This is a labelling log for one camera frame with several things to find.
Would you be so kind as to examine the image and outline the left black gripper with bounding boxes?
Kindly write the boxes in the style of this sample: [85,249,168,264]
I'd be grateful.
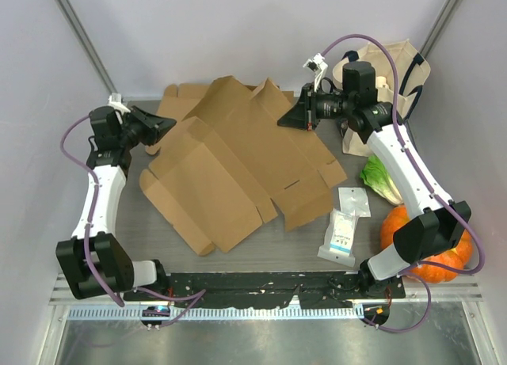
[117,106,176,150]

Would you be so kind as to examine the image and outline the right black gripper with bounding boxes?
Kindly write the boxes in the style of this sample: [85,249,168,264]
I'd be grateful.
[278,82,354,131]

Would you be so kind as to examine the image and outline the white packet with blue label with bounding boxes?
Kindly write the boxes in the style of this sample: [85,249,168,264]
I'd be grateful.
[317,209,358,268]

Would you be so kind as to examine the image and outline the brown cardboard box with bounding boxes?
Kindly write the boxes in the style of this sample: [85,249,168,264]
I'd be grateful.
[139,117,278,257]

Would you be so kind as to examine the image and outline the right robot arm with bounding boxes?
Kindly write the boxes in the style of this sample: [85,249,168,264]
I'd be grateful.
[277,61,471,298]

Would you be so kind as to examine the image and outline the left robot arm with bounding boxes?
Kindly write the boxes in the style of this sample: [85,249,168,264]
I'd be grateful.
[55,105,177,306]

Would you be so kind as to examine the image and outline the flat brown cardboard sheet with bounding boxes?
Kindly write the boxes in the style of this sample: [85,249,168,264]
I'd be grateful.
[163,76,345,230]

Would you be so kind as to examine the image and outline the white bottle in bag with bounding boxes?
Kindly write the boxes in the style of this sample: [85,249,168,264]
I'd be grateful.
[375,76,390,89]

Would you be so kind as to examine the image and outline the green lettuce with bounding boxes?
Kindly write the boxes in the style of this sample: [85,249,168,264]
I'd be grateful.
[360,155,403,206]

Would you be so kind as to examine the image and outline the clear plastic pouch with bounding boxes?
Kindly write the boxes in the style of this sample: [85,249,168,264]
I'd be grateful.
[338,187,371,218]

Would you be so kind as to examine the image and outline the beige canvas tote bag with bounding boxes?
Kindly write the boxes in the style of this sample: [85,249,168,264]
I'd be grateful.
[331,39,432,158]

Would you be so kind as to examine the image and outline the orange pumpkin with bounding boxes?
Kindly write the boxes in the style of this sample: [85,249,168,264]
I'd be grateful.
[380,205,474,283]

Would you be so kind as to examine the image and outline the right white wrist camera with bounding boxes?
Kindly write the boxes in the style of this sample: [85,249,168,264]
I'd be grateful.
[303,53,328,92]

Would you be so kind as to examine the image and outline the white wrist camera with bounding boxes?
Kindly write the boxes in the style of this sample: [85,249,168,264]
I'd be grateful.
[108,93,131,114]
[303,53,328,92]

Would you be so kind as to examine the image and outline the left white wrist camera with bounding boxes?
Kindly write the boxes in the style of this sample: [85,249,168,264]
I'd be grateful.
[108,93,131,114]

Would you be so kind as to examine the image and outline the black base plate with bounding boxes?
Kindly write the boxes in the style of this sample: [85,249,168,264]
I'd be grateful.
[123,272,407,310]

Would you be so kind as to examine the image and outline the slotted cable duct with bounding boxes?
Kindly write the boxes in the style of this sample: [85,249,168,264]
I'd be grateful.
[67,303,364,321]

